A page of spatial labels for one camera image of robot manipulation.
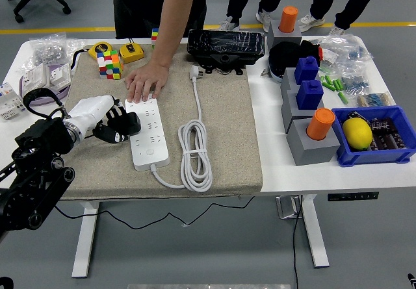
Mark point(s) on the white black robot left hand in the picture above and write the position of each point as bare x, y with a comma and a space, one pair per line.
91, 110

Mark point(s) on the person's left hand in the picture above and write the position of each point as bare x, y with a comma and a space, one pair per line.
148, 79

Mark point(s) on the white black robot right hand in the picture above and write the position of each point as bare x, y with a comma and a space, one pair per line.
412, 280

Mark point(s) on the black power adapter plug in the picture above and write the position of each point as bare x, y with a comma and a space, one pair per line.
134, 123

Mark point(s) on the white power strip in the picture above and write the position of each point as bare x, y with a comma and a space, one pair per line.
152, 160

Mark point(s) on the person's left forearm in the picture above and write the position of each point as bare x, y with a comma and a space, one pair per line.
172, 26

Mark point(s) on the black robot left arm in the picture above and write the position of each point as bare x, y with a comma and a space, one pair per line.
42, 136

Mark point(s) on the square yellow tape measure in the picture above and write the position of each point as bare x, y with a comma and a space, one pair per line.
131, 53

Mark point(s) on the multicoloured puzzle cube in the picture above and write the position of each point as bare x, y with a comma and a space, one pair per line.
110, 65
155, 37

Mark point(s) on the purple tray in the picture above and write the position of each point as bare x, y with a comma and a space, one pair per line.
43, 101

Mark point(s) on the round yellow tape measure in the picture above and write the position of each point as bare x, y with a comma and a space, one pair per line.
101, 49

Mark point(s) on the clear bag of screws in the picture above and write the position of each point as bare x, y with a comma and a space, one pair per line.
48, 50

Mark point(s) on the person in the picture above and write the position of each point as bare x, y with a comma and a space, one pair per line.
239, 0
136, 6
354, 0

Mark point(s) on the white circuit breaker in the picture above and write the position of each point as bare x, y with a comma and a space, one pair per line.
9, 102

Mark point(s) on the black plastic-wrapped tray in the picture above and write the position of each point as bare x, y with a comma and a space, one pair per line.
224, 43

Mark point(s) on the grey-brown fabric mat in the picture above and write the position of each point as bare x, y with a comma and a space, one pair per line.
221, 139

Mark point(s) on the black table control panel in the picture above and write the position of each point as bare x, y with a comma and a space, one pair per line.
352, 196

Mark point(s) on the white table leg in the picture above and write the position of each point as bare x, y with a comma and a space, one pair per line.
85, 243
317, 237

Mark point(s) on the small metal clip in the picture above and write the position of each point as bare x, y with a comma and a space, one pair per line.
266, 72

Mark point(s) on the blue plastic bin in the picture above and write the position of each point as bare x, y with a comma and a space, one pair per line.
373, 157

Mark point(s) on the grey holder block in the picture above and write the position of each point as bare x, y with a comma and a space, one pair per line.
287, 84
276, 35
312, 152
289, 110

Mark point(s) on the black cloth cap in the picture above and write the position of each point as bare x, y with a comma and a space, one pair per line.
284, 53

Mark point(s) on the brown capacitor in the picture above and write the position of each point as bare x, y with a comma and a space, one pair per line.
385, 126
398, 140
379, 143

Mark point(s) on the silver box under table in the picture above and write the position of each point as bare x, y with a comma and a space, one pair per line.
287, 208

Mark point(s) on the orange cylinder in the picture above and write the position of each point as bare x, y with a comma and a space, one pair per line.
289, 19
320, 125

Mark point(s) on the yellow lemon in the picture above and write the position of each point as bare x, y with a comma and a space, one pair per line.
357, 133

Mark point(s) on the blue square peg block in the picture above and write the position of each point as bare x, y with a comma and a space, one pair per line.
310, 95
307, 71

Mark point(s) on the black metal clip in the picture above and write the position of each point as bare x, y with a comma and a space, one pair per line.
356, 115

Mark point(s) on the clear bag of tan resistors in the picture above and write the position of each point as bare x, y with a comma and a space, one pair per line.
373, 100

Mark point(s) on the large clear bag of resistors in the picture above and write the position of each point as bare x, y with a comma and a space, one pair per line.
351, 52

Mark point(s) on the clear bag of blue resistors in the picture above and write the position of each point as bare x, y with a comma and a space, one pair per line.
354, 82

